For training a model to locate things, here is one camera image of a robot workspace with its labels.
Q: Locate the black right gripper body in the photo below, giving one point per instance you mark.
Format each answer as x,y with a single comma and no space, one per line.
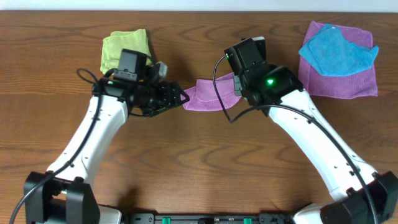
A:
244,84

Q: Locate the flat purple cloth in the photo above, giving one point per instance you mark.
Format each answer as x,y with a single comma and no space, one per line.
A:
353,86

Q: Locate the purple microfiber cloth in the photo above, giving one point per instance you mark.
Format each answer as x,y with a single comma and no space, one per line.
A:
203,95

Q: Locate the blue microfiber cloth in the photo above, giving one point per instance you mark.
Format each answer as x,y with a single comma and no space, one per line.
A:
331,55

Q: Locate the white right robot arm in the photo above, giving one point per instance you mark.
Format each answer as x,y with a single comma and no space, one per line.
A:
360,194

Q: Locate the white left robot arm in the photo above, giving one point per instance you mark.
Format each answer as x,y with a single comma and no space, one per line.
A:
64,192

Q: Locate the folded green cloth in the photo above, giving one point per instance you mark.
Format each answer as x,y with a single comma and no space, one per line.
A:
112,46

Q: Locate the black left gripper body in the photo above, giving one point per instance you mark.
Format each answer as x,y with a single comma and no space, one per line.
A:
166,94

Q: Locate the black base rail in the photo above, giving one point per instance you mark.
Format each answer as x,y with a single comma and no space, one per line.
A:
262,218

